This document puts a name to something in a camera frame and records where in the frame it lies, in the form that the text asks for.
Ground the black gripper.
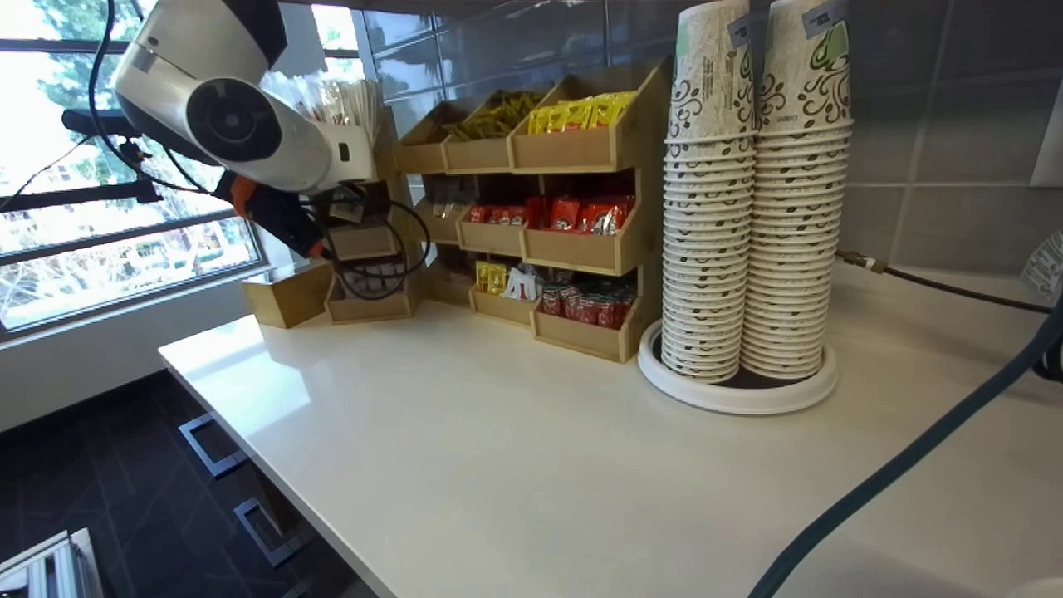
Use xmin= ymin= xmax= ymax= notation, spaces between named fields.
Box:
xmin=311 ymin=182 xmax=400 ymax=262

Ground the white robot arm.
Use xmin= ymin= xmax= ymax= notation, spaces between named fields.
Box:
xmin=112 ymin=0 xmax=378 ymax=259

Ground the small wooden three-tier stand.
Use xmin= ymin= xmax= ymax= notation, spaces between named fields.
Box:
xmin=324 ymin=109 xmax=431 ymax=322

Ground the large wooden sachet rack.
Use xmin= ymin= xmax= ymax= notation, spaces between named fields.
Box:
xmin=394 ymin=68 xmax=664 ymax=363

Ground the red sachets middle bin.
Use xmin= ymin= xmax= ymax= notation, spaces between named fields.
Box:
xmin=531 ymin=195 xmax=634 ymax=236

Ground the red sachets bin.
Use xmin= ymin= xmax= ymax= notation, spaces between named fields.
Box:
xmin=541 ymin=281 xmax=634 ymax=331
xmin=531 ymin=195 xmax=634 ymax=236

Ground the yellow sachets top bin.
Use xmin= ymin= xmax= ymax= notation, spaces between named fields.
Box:
xmin=524 ymin=90 xmax=634 ymax=135

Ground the red sachets bottom bin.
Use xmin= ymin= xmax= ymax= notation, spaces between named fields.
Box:
xmin=541 ymin=281 xmax=634 ymax=331

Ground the left paper cup stack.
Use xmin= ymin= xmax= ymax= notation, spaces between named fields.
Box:
xmin=662 ymin=0 xmax=753 ymax=383

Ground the paper cup stack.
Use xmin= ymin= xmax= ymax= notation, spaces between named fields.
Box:
xmin=742 ymin=0 xmax=854 ymax=383
xmin=662 ymin=0 xmax=753 ymax=383

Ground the white round cup tray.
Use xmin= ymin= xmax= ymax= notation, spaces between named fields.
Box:
xmin=638 ymin=322 xmax=839 ymax=419

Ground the right paper cup stack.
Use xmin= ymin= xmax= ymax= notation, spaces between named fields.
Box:
xmin=742 ymin=0 xmax=854 ymax=383

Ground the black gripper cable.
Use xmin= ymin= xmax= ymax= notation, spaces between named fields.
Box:
xmin=318 ymin=190 xmax=437 ymax=307

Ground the black orange wrist camera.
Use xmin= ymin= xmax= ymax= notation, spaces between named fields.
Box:
xmin=216 ymin=169 xmax=324 ymax=259

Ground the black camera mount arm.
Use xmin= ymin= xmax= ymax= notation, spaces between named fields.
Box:
xmin=0 ymin=109 xmax=160 ymax=213

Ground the teal cable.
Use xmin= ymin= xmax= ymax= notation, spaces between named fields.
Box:
xmin=748 ymin=295 xmax=1063 ymax=598

